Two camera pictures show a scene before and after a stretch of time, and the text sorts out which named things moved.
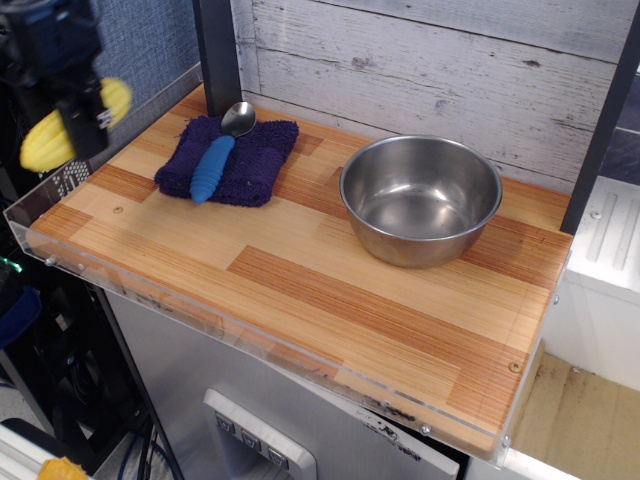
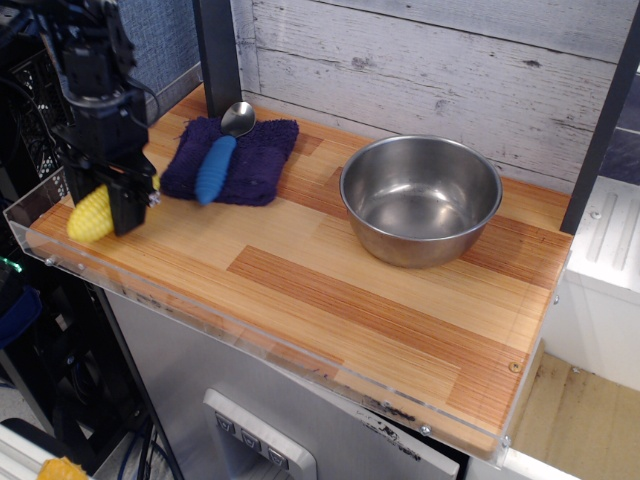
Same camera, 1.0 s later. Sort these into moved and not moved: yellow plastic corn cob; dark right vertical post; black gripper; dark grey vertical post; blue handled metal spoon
Moved: black gripper; yellow plastic corn cob
Not moved: dark grey vertical post; dark right vertical post; blue handled metal spoon
